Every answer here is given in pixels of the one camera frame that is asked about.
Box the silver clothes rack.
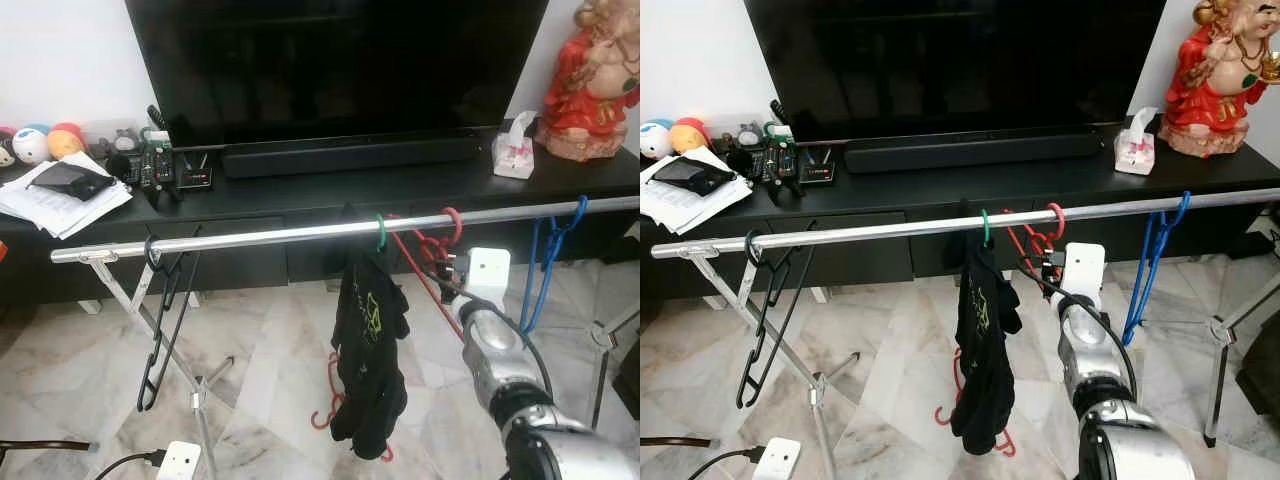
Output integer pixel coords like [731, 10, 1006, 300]
[650, 188, 1280, 480]
[50, 195, 641, 480]

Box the black shirt green print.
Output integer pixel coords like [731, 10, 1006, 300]
[330, 245, 411, 461]
[950, 240, 1023, 456]

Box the black plastic hanger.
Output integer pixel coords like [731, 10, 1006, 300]
[137, 228, 201, 413]
[737, 225, 816, 409]

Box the blue plastic hanger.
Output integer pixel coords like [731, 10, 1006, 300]
[518, 195, 589, 336]
[1122, 190, 1193, 348]

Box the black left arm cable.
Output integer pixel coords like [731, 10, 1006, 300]
[92, 450, 166, 480]
[688, 447, 766, 480]

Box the round orange plush toy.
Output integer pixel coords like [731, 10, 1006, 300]
[672, 117, 713, 154]
[47, 122, 88, 159]

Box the black soundbar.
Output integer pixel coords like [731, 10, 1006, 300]
[843, 130, 1104, 174]
[222, 135, 483, 179]

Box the black TV console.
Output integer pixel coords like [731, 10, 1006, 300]
[640, 125, 1280, 301]
[0, 130, 641, 306]

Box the black box red display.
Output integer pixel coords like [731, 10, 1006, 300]
[176, 150, 215, 191]
[797, 145, 838, 186]

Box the black flat television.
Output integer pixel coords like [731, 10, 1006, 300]
[745, 0, 1169, 144]
[125, 0, 551, 151]

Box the black remote control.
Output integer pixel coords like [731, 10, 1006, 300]
[135, 105, 179, 209]
[760, 100, 801, 197]

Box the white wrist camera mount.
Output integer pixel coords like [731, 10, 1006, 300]
[467, 247, 511, 306]
[157, 440, 201, 480]
[753, 437, 801, 480]
[1062, 242, 1106, 303]

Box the thin red hanger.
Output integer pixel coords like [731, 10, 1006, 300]
[310, 350, 396, 463]
[935, 345, 1018, 458]

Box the white paper stack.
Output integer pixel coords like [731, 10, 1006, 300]
[0, 150, 134, 241]
[640, 147, 754, 236]

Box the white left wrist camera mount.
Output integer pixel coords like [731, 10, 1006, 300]
[753, 437, 801, 480]
[157, 440, 201, 480]

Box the round white plush toy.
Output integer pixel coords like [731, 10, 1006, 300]
[12, 124, 51, 165]
[640, 120, 676, 161]

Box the coral red plastic hanger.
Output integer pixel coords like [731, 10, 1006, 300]
[1003, 203, 1068, 291]
[385, 207, 466, 336]

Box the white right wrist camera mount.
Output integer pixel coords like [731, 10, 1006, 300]
[1062, 242, 1106, 303]
[467, 247, 511, 306]

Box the black pouch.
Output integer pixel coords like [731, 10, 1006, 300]
[28, 162, 116, 203]
[652, 158, 738, 197]

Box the white pink tissue box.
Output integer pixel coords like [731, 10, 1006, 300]
[492, 110, 539, 181]
[1113, 106, 1159, 176]

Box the red laughing buddha statue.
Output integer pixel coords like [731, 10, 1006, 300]
[1158, 0, 1280, 159]
[535, 0, 641, 163]

